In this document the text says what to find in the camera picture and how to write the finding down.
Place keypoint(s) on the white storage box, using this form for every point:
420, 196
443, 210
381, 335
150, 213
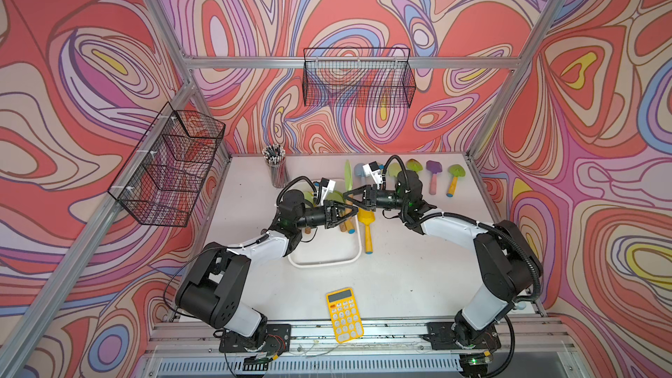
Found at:
322, 248

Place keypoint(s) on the light blue shovel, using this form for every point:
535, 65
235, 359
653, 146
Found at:
359, 171

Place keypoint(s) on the yellow calculator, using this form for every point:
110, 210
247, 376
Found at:
345, 315

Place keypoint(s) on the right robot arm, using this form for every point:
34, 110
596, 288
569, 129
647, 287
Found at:
510, 271

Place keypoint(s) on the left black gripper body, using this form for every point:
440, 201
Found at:
315, 218

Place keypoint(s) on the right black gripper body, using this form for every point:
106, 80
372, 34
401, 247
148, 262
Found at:
385, 199

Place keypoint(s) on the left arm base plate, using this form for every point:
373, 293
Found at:
272, 339

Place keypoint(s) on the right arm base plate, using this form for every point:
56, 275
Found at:
445, 335

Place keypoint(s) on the pencil cup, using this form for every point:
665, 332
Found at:
275, 158

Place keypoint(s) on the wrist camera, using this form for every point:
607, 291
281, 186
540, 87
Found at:
373, 170
325, 187

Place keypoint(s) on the back black wire basket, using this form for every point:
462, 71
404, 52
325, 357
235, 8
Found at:
358, 77

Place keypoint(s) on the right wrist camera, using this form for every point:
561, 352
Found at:
373, 170

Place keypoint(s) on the black wire basket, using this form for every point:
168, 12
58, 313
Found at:
358, 77
175, 157

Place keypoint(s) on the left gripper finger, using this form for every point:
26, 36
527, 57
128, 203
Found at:
336, 220
340, 207

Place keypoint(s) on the green shovel yellow handle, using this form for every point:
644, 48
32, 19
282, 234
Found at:
456, 172
414, 165
347, 226

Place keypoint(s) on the purple shovel pink handle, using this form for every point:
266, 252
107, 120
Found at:
434, 168

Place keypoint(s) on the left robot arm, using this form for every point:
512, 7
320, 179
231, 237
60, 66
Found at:
213, 288

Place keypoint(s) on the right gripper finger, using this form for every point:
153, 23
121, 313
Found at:
359, 201
361, 192

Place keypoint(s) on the green wooden handle shovel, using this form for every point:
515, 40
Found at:
348, 179

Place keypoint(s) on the left black wire basket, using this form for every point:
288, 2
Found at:
175, 157

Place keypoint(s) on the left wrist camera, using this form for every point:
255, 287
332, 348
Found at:
325, 187

